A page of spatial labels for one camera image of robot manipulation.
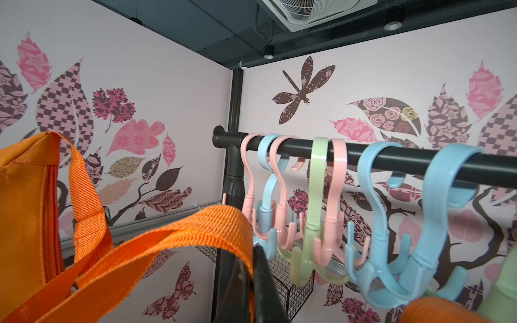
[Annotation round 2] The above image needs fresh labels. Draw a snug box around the white ceiling air conditioner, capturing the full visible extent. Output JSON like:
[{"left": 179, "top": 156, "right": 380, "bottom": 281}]
[{"left": 257, "top": 0, "right": 378, "bottom": 32}]

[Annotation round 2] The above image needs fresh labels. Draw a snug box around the pink hook middle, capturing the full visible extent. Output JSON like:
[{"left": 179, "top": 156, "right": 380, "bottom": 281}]
[{"left": 313, "top": 139, "right": 347, "bottom": 267}]

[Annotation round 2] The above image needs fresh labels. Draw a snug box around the black wire basket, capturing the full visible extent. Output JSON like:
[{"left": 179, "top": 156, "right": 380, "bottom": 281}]
[{"left": 196, "top": 246, "right": 315, "bottom": 321}]

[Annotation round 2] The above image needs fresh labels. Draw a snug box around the dark orange waist bag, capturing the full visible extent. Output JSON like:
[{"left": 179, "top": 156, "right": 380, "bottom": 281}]
[{"left": 400, "top": 297, "right": 489, "bottom": 323}]

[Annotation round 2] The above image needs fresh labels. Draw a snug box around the black clothes rack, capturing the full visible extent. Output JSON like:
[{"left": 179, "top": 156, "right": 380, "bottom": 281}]
[{"left": 212, "top": 126, "right": 516, "bottom": 301}]

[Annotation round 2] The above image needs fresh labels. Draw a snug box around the blue hook left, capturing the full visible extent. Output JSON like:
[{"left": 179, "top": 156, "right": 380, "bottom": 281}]
[{"left": 252, "top": 134, "right": 280, "bottom": 261}]

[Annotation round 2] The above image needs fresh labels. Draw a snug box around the bright orange crescent bag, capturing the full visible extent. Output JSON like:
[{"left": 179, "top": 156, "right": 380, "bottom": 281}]
[{"left": 1, "top": 132, "right": 253, "bottom": 322}]

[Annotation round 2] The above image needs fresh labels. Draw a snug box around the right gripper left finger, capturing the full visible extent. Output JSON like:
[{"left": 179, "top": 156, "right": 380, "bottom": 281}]
[{"left": 211, "top": 256, "right": 250, "bottom": 322}]

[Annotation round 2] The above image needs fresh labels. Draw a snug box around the green hook left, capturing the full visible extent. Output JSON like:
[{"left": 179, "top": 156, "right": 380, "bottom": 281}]
[{"left": 289, "top": 137, "right": 350, "bottom": 287}]

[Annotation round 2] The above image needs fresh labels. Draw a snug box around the green hook middle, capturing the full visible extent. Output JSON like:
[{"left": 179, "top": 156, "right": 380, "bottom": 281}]
[{"left": 477, "top": 247, "right": 516, "bottom": 323}]

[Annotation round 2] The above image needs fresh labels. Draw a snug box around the green hook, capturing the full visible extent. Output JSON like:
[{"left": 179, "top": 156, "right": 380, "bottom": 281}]
[
  {"left": 289, "top": 137, "right": 350, "bottom": 287},
  {"left": 477, "top": 247, "right": 516, "bottom": 323}
]

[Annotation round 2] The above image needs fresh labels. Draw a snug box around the pink hook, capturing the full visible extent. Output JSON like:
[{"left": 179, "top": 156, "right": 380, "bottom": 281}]
[
  {"left": 240, "top": 132, "right": 308, "bottom": 252},
  {"left": 313, "top": 139, "right": 347, "bottom": 267}
]

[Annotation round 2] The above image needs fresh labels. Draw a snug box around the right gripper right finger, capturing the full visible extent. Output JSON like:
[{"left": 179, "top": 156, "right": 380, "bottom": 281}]
[{"left": 253, "top": 245, "right": 290, "bottom": 323}]

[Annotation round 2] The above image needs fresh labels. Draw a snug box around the pink hook far left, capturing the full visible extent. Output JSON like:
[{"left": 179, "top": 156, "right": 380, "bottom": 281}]
[{"left": 240, "top": 132, "right": 308, "bottom": 252}]

